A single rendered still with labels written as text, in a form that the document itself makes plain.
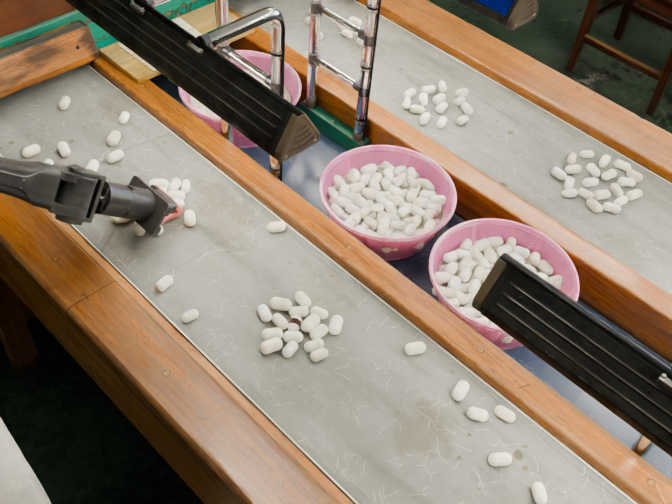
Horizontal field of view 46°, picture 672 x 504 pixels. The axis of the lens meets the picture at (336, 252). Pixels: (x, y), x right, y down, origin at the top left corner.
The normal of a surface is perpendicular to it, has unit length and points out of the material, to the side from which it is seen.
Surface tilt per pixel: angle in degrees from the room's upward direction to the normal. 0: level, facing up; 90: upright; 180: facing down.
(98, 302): 0
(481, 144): 0
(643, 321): 90
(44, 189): 67
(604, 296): 90
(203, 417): 0
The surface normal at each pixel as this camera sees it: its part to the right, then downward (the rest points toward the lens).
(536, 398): 0.07, -0.67
